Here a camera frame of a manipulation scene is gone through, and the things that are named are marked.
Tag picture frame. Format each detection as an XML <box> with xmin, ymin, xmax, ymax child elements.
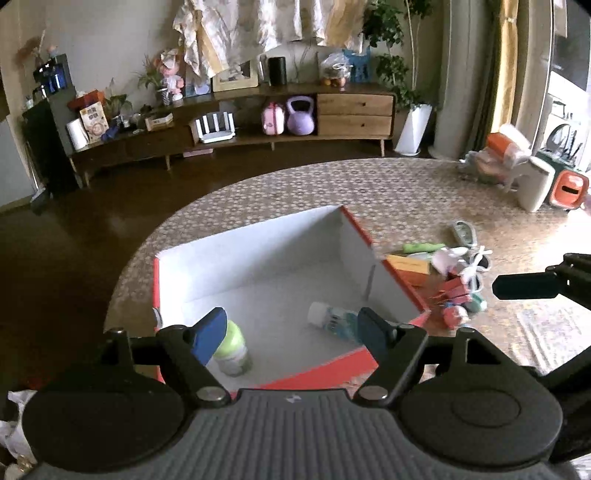
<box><xmin>211</xmin><ymin>60</ymin><xmax>260</xmax><ymax>92</ymax></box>

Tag dried flowers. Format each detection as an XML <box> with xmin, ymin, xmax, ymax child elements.
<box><xmin>18</xmin><ymin>30</ymin><xmax>59</xmax><ymax>66</ymax></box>

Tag yellow orange small box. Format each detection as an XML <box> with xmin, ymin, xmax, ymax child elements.
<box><xmin>385</xmin><ymin>255</ymin><xmax>433</xmax><ymax>288</ymax></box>

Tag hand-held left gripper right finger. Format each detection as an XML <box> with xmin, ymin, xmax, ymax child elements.
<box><xmin>352</xmin><ymin>307</ymin><xmax>484</xmax><ymax>403</ymax></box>

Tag orange and green bin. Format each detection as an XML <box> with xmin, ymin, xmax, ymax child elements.
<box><xmin>536</xmin><ymin>147</ymin><xmax>591</xmax><ymax>212</ymax></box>

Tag black appliance with blue bottles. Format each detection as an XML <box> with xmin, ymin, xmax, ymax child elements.
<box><xmin>32</xmin><ymin>54</ymin><xmax>71</xmax><ymax>97</ymax></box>

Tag black tall cabinet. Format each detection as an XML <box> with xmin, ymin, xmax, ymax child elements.
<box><xmin>21</xmin><ymin>96</ymin><xmax>80</xmax><ymax>195</ymax></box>

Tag red and white cardboard box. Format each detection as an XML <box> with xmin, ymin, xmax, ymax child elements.
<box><xmin>151</xmin><ymin>205</ymin><xmax>432</xmax><ymax>398</ymax></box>

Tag patterned tablecloth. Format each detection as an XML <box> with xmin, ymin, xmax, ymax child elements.
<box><xmin>104</xmin><ymin>157</ymin><xmax>591</xmax><ymax>462</ymax></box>

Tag white looped plastic item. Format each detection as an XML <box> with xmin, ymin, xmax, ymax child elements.
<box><xmin>457</xmin><ymin>246</ymin><xmax>493</xmax><ymax>296</ymax></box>

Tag purple kettlebell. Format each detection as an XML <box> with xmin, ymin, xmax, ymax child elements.
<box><xmin>285</xmin><ymin>95</ymin><xmax>317</xmax><ymax>136</ymax></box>

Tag black speaker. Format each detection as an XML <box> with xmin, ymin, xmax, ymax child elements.
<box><xmin>269</xmin><ymin>56</ymin><xmax>288</xmax><ymax>86</ymax></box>

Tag orange white container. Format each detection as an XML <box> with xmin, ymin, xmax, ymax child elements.
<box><xmin>485</xmin><ymin>124</ymin><xmax>533</xmax><ymax>163</ymax></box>

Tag white plastic bag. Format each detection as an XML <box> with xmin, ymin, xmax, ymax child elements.
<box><xmin>0</xmin><ymin>389</ymin><xmax>38</xmax><ymax>468</ymax></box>

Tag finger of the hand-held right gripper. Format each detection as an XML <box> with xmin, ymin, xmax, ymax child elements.
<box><xmin>492</xmin><ymin>253</ymin><xmax>591</xmax><ymax>311</ymax></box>

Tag wooden tv cabinet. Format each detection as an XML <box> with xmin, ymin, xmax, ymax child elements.
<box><xmin>67</xmin><ymin>84</ymin><xmax>398</xmax><ymax>186</ymax></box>

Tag small cardboard box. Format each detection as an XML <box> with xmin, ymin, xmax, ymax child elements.
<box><xmin>145</xmin><ymin>113</ymin><xmax>175</xmax><ymax>132</ymax></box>

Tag small green plant vase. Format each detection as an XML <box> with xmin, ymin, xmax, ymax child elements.
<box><xmin>137</xmin><ymin>55</ymin><xmax>168</xmax><ymax>108</ymax></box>

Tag pink bag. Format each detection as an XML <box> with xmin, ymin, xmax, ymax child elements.
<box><xmin>262</xmin><ymin>102</ymin><xmax>286</xmax><ymax>136</ymax></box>

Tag red tissue box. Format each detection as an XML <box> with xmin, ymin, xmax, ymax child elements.
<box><xmin>68</xmin><ymin>90</ymin><xmax>106</xmax><ymax>112</ymax></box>

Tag printed snack bag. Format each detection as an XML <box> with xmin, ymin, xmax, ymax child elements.
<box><xmin>79</xmin><ymin>105</ymin><xmax>110</xmax><ymax>143</ymax></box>

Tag hanging patterned cloth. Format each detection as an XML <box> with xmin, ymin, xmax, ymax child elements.
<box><xmin>173</xmin><ymin>0</ymin><xmax>365</xmax><ymax>79</ymax></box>

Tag yellow curtain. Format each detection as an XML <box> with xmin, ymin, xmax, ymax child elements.
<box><xmin>490</xmin><ymin>0</ymin><xmax>521</xmax><ymax>136</ymax></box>

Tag clear plastic pile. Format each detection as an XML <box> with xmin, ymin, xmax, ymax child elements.
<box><xmin>458</xmin><ymin>148</ymin><xmax>509</xmax><ymax>186</ymax></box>

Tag white pitcher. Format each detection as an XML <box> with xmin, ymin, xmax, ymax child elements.
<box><xmin>502</xmin><ymin>156</ymin><xmax>557</xmax><ymax>213</ymax></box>

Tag plastic bag of fruit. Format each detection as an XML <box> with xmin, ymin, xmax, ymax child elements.
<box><xmin>320</xmin><ymin>52</ymin><xmax>354</xmax><ymax>88</ymax></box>

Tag paper towel roll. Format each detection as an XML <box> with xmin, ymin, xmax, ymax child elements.
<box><xmin>66</xmin><ymin>119</ymin><xmax>90</xmax><ymax>151</ymax></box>

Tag white bottle blue label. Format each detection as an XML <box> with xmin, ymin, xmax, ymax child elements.
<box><xmin>307</xmin><ymin>301</ymin><xmax>365</xmax><ymax>344</ymax></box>

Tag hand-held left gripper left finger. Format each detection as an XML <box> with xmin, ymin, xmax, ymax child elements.
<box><xmin>102</xmin><ymin>307</ymin><xmax>232</xmax><ymax>410</ymax></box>

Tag potted plant white pot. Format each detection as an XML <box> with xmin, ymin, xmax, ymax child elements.
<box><xmin>362</xmin><ymin>0</ymin><xmax>445</xmax><ymax>156</ymax></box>

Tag white bottle green cap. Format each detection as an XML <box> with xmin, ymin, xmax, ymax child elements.
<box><xmin>213</xmin><ymin>320</ymin><xmax>254</xmax><ymax>377</ymax></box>

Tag small pink toy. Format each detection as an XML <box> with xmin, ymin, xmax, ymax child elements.
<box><xmin>441</xmin><ymin>305</ymin><xmax>470</xmax><ymax>329</ymax></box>

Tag blue plastic basket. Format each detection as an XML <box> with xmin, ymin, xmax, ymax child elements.
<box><xmin>344</xmin><ymin>46</ymin><xmax>373</xmax><ymax>84</ymax></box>

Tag doll with pink dress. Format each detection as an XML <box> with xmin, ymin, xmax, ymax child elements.
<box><xmin>159</xmin><ymin>48</ymin><xmax>186</xmax><ymax>102</ymax></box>

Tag white router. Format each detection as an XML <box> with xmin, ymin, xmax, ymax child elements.
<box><xmin>193</xmin><ymin>112</ymin><xmax>236</xmax><ymax>144</ymax></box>

